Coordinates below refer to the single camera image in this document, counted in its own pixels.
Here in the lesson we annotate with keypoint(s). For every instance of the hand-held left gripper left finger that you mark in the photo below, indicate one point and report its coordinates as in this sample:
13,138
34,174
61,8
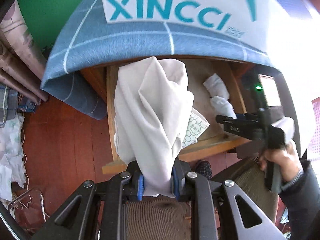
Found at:
140,186

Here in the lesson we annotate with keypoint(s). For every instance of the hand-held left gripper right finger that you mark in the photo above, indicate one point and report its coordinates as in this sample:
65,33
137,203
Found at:
175,183

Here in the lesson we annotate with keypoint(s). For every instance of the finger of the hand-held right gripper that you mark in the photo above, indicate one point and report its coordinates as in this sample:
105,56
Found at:
237,128
241,117

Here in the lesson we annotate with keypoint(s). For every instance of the off-white garment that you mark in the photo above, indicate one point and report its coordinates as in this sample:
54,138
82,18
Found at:
223,107

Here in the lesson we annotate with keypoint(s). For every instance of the white fluffy garment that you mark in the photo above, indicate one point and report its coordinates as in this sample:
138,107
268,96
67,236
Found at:
216,83

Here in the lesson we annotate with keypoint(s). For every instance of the wooden drawer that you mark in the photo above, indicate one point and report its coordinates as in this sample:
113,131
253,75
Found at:
200,75

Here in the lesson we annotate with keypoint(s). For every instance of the pale beige smooth garment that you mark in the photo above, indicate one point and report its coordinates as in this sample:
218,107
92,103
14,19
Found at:
150,110

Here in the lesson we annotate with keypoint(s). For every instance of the person's right forearm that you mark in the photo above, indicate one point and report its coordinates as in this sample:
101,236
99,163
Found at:
302,200

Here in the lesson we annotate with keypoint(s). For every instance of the person's right hand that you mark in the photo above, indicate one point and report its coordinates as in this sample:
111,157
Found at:
287,162

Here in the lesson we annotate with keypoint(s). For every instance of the person's left leg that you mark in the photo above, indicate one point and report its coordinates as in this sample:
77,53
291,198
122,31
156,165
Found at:
155,217

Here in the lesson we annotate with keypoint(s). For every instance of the person's leg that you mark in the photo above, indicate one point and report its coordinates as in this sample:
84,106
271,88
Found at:
155,217
250,182

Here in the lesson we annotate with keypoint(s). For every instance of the hexagon patterned paper packet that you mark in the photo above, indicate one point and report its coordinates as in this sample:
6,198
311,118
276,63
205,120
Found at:
195,130

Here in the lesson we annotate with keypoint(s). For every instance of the person's right leg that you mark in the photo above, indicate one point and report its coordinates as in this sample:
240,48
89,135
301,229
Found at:
250,182

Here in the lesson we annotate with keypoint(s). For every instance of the wooden nightstand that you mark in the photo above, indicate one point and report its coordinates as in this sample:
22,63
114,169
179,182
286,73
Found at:
93,80

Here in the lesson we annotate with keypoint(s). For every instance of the white printed bedsheet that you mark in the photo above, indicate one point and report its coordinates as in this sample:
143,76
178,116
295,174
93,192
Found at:
10,150

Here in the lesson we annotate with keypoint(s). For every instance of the blue printed bag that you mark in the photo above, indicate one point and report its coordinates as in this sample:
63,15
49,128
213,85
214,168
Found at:
27,105

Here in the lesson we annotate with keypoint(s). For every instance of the blue checked cloth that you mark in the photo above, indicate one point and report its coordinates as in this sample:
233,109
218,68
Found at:
120,42

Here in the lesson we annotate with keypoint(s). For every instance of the grey plaid cloth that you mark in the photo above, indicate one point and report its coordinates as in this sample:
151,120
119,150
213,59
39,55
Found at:
6,105

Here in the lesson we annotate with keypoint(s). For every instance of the floral beige curtain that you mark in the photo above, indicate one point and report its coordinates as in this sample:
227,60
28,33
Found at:
17,42

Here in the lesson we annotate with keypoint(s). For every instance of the green board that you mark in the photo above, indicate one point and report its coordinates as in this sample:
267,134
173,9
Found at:
55,7

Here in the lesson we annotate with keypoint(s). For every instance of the metal tube frame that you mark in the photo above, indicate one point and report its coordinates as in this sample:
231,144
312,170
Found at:
41,205

